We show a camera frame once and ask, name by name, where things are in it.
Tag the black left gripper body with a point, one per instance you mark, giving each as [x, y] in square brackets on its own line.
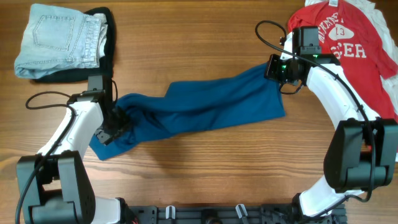
[113, 126]

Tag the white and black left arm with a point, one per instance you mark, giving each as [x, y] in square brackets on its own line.
[53, 184]

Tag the blue t-shirt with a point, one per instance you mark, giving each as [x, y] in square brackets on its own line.
[193, 106]

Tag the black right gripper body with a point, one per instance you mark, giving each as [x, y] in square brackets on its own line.
[280, 70]

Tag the folded black garment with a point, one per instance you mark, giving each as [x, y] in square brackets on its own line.
[105, 62]

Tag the red printed t-shirt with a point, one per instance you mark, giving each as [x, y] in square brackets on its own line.
[354, 53]

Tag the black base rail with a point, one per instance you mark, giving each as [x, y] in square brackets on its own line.
[264, 214]

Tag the folded light blue jeans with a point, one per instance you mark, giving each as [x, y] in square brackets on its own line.
[58, 38]

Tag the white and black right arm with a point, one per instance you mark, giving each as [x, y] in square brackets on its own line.
[362, 153]

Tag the white garment under red shirt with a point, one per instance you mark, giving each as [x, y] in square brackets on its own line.
[385, 34]

